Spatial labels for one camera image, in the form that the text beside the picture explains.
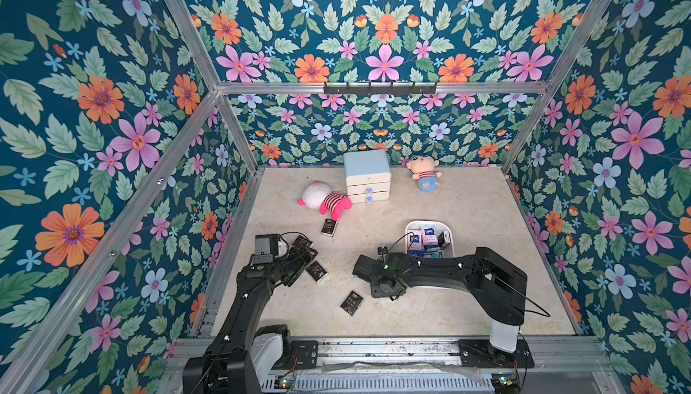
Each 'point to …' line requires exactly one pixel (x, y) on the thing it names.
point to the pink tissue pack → (417, 241)
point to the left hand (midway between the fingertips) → (314, 256)
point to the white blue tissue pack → (429, 235)
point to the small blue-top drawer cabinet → (368, 175)
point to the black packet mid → (317, 272)
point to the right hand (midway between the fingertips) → (382, 290)
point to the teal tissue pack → (431, 255)
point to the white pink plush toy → (318, 196)
